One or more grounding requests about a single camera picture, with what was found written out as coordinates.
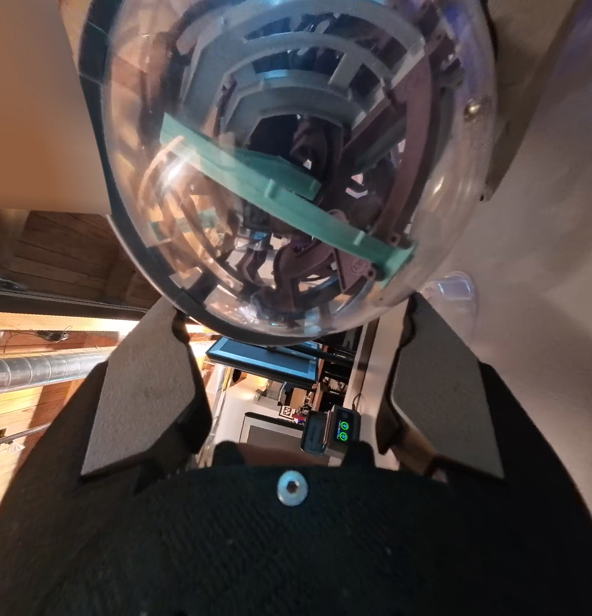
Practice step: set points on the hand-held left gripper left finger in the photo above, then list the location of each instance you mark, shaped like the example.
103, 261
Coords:
142, 399

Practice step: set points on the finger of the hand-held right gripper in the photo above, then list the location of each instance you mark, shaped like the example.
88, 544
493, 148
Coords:
522, 72

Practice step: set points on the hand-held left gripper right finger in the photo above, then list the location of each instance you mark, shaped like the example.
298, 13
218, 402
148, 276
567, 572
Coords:
445, 399

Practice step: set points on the clear plastic maze ball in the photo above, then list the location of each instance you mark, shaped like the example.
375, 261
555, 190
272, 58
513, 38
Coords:
286, 159

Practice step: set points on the black device green lights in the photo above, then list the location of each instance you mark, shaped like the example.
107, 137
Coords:
332, 430

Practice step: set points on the grey flat screen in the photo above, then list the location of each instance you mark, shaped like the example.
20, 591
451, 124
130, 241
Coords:
271, 363

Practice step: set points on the silver air duct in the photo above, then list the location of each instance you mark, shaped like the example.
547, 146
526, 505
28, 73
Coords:
40, 370

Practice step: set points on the black ceiling rail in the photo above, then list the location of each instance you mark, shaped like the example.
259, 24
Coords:
60, 301

